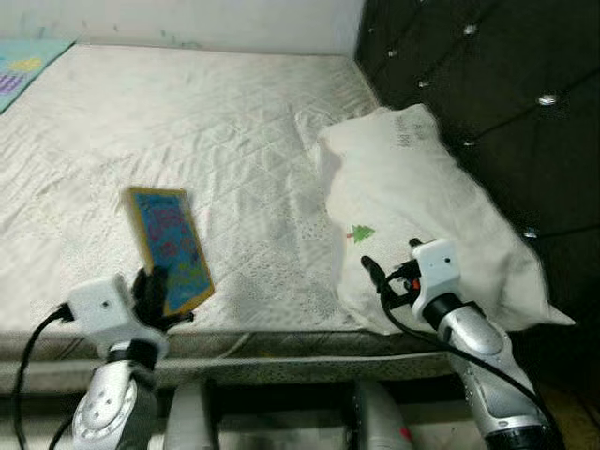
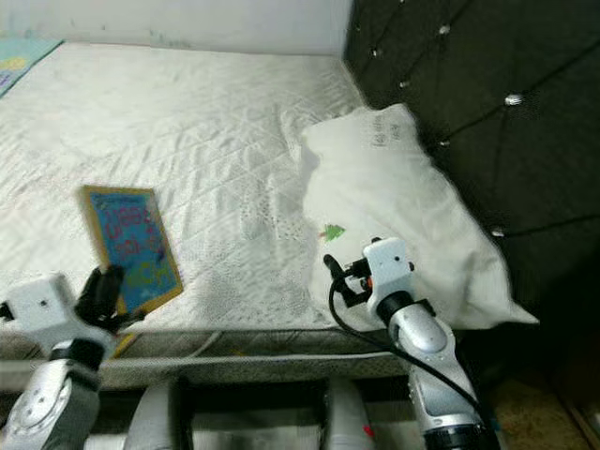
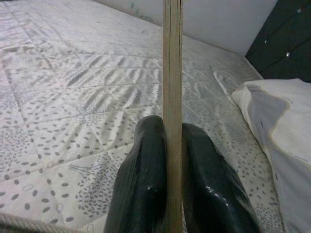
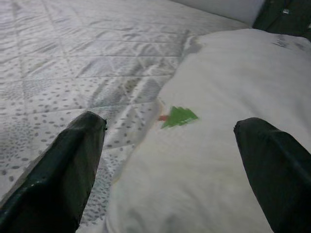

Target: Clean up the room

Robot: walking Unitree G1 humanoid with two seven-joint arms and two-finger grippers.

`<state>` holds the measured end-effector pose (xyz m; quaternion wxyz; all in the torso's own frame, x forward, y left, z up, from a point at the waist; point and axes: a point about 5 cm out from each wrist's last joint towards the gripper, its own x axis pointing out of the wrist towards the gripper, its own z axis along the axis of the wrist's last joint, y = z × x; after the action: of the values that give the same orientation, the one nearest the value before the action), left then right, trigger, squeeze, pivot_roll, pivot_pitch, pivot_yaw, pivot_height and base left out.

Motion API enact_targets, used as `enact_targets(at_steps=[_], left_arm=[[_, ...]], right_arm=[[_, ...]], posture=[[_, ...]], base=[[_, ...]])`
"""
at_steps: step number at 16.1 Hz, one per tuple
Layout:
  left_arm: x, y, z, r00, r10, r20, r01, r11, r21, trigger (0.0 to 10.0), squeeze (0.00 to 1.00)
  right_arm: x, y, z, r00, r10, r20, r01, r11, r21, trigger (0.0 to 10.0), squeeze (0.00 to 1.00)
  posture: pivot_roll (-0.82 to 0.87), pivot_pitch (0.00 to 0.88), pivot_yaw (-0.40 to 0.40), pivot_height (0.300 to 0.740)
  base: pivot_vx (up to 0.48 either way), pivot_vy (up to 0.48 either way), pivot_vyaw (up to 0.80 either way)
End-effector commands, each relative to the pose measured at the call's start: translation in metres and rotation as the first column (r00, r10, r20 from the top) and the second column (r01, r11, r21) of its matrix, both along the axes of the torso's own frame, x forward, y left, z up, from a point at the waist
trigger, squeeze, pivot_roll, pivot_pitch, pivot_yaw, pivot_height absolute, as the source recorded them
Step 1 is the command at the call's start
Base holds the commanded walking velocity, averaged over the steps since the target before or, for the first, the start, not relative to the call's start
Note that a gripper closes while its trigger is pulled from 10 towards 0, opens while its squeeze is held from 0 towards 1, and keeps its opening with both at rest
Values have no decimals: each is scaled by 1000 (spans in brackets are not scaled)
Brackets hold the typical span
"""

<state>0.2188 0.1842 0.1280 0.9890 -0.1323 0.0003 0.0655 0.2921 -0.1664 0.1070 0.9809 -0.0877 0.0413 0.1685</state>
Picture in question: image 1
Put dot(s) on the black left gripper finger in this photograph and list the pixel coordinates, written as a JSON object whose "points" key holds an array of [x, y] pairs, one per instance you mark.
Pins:
{"points": [[140, 295], [159, 295]]}

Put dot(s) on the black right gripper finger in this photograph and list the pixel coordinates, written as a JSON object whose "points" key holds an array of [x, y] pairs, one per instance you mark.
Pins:
{"points": [[375, 277]]}

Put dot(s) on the blue and yellow children's book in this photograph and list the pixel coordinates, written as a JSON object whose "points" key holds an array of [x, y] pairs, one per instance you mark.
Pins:
{"points": [[173, 244]]}

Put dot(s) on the white pillow with green tree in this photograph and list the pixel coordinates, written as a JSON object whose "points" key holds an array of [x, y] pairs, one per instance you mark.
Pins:
{"points": [[412, 187]]}

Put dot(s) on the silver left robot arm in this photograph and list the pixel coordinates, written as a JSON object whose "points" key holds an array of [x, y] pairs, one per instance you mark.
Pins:
{"points": [[117, 403]]}

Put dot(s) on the silver robot left leg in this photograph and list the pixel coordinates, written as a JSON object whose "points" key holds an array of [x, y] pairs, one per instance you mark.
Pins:
{"points": [[192, 422]]}

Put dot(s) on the silver robot leg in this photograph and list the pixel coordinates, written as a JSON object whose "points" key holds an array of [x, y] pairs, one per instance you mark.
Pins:
{"points": [[382, 422], [192, 422]]}

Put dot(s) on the silver robot right leg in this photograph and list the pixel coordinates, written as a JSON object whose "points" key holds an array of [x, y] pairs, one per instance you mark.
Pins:
{"points": [[382, 422]]}

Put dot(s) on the black bed base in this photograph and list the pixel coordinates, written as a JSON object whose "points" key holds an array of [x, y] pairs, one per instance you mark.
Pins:
{"points": [[281, 403]]}

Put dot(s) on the grey quilted mattress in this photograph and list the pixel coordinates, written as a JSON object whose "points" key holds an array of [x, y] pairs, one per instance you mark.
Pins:
{"points": [[187, 122]]}

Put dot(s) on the black tufted headboard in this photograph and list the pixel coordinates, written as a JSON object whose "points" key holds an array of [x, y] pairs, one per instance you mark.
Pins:
{"points": [[506, 75]]}

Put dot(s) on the teal blanket with colourful shapes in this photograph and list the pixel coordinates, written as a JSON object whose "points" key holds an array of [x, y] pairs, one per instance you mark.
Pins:
{"points": [[23, 75]]}

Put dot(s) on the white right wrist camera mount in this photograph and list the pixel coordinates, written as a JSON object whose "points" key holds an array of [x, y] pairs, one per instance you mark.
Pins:
{"points": [[436, 272]]}

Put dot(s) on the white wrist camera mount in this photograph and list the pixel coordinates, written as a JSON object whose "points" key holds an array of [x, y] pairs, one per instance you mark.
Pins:
{"points": [[101, 302], [436, 272]]}

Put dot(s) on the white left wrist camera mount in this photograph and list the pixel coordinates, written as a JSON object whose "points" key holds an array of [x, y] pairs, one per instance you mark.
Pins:
{"points": [[101, 302]]}

